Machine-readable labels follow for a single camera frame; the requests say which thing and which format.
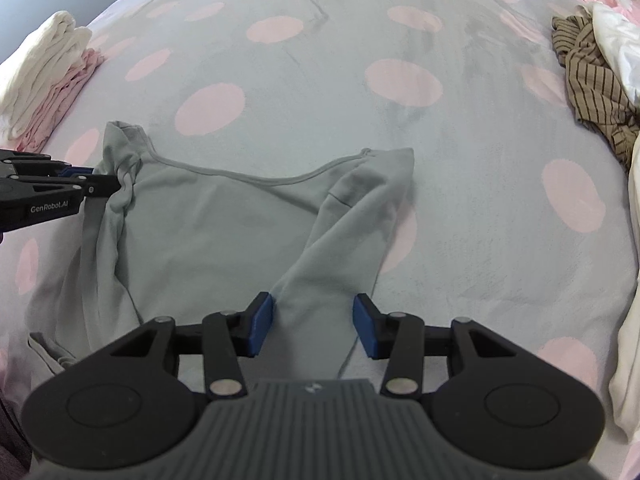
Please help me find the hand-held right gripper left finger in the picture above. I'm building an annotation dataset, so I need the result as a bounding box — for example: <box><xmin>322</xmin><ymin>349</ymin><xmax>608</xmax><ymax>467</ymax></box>
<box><xmin>107</xmin><ymin>291</ymin><xmax>276</xmax><ymax>401</ymax></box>

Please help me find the grey pink-dotted blanket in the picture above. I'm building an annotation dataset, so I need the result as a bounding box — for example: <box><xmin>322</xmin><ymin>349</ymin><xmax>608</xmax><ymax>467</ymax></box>
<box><xmin>0</xmin><ymin>0</ymin><xmax>640</xmax><ymax>480</ymax></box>

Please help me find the white fluffy folded garment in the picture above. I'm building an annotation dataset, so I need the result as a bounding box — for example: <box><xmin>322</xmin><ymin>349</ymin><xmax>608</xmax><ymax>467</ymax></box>
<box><xmin>0</xmin><ymin>10</ymin><xmax>94</xmax><ymax>142</ymax></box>

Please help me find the pink folded garment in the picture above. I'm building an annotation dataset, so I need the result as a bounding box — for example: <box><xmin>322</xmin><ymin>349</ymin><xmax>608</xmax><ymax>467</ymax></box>
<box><xmin>15</xmin><ymin>49</ymin><xmax>107</xmax><ymax>154</ymax></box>

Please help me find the white crumpled garment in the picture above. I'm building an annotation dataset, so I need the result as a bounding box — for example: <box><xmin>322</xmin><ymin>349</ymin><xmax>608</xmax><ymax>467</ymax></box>
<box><xmin>592</xmin><ymin>2</ymin><xmax>640</xmax><ymax>432</ymax></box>

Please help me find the brown striped garment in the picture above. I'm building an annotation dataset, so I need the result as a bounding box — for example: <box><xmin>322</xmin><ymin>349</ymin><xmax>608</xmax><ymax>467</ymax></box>
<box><xmin>551</xmin><ymin>12</ymin><xmax>640</xmax><ymax>172</ymax></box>

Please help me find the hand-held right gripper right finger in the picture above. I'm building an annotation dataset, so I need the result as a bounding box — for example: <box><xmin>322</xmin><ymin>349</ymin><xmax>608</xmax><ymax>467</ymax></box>
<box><xmin>351</xmin><ymin>292</ymin><xmax>538</xmax><ymax>401</ymax></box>

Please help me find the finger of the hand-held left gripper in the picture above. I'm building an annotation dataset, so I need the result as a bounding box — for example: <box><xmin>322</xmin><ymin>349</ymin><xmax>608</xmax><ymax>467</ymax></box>
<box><xmin>0</xmin><ymin>175</ymin><xmax>124</xmax><ymax>199</ymax></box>
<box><xmin>0</xmin><ymin>150</ymin><xmax>94</xmax><ymax>179</ymax></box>

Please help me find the grey long-sleeve shirt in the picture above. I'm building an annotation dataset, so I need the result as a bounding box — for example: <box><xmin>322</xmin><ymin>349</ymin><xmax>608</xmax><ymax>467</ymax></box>
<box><xmin>25</xmin><ymin>120</ymin><xmax>417</xmax><ymax>382</ymax></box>

